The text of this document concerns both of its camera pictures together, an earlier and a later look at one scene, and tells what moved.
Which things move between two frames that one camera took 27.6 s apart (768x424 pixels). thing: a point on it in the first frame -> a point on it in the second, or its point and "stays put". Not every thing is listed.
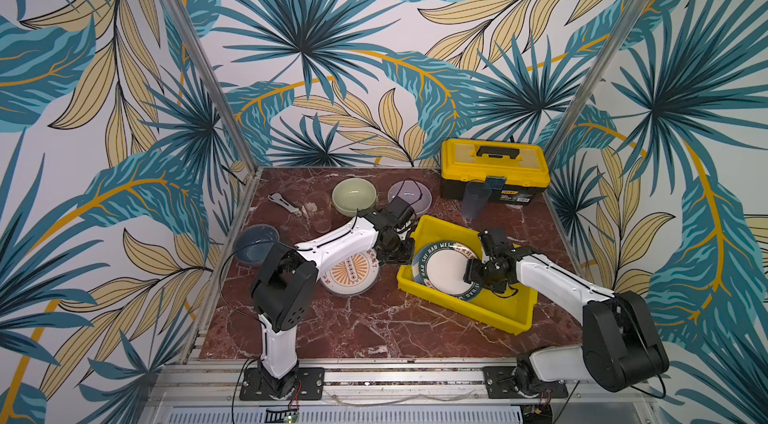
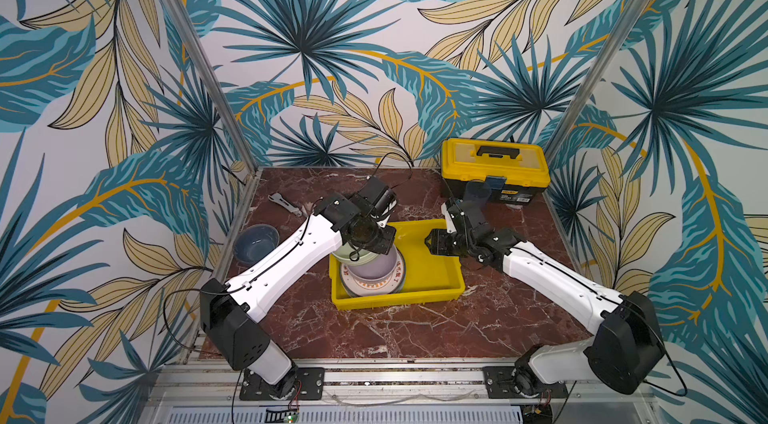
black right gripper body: x=480 y=271 -> x=442 y=243
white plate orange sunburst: x=352 y=276 -> x=374 y=287
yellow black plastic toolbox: x=523 y=164 stays put
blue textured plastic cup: x=475 y=197 stays put
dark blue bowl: x=254 y=243 stays put
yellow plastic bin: x=514 y=312 -> x=429 y=276
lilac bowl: x=415 y=193 -> x=381 y=266
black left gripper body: x=395 y=247 -> x=372 y=241
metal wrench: x=277 y=197 stays put
